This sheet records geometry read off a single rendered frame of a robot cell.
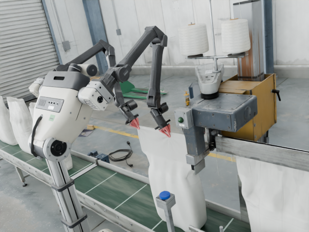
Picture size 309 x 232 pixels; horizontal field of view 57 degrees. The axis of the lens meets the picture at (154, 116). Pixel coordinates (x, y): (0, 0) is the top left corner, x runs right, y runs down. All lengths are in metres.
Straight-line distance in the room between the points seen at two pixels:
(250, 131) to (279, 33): 5.14
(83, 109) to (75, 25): 8.42
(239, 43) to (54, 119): 1.02
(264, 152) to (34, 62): 8.14
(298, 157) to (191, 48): 0.77
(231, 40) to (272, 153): 0.58
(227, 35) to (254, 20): 0.25
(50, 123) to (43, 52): 7.69
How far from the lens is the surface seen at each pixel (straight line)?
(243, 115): 1.34
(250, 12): 1.68
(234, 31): 1.49
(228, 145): 1.56
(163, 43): 1.73
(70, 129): 1.58
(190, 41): 1.62
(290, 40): 6.60
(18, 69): 8.91
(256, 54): 1.72
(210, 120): 1.34
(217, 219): 2.14
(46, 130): 1.60
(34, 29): 9.17
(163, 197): 1.60
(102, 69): 10.31
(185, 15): 7.71
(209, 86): 1.43
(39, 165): 3.58
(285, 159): 1.45
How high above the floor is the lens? 1.79
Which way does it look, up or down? 20 degrees down
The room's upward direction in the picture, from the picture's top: 10 degrees counter-clockwise
